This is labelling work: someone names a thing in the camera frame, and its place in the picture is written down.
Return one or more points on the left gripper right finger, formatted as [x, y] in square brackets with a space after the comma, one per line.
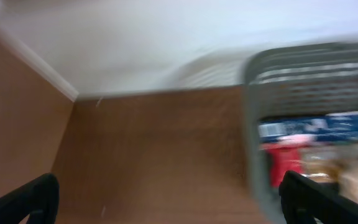
[305, 201]

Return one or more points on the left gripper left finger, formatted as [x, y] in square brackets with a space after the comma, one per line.
[37, 200]

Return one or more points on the orange spaghetti packet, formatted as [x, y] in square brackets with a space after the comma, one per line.
[283, 158]

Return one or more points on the beige snack bag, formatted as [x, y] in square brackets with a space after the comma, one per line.
[333, 166]

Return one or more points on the blue pasta box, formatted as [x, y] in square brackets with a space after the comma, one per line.
[328, 128]

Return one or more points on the grey plastic shopping basket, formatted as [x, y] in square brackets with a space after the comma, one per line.
[293, 81]

